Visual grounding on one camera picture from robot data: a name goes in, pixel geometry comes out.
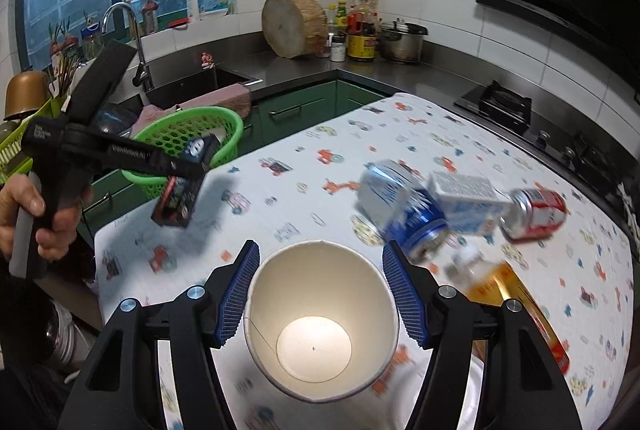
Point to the black wok pan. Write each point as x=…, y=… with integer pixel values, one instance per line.
x=114, y=119

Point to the white milk carton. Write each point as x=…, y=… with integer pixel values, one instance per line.
x=472, y=205

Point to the white spray bottle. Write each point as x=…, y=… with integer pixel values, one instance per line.
x=192, y=10

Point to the amber tea bottle red label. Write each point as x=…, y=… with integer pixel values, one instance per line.
x=492, y=283

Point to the steel pressure cooker pot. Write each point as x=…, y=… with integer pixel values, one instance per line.
x=402, y=42

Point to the green plastic mesh basket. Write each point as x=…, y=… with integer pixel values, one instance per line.
x=173, y=132

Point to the blue silver beer can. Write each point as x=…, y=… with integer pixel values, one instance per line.
x=402, y=209

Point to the white paper cup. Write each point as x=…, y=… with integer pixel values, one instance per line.
x=320, y=321

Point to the red cola can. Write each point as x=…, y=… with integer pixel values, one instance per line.
x=533, y=214

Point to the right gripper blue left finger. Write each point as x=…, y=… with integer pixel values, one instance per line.
x=231, y=285

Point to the white cartoon print tablecloth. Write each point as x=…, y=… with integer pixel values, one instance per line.
x=305, y=187

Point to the yellow label sauce jar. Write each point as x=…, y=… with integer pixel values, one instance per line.
x=361, y=36

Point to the small white seasoning jar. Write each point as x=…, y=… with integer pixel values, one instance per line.
x=338, y=48

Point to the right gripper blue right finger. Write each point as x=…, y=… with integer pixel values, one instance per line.
x=411, y=289

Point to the white plastic cup lid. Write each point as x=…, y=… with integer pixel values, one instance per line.
x=472, y=395

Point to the round wooden chopping block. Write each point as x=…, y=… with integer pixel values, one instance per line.
x=294, y=28

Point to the person's left hand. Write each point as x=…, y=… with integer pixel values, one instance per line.
x=53, y=244

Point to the black gas stove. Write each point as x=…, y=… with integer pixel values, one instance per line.
x=574, y=151

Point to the black red card box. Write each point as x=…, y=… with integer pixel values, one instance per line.
x=175, y=205

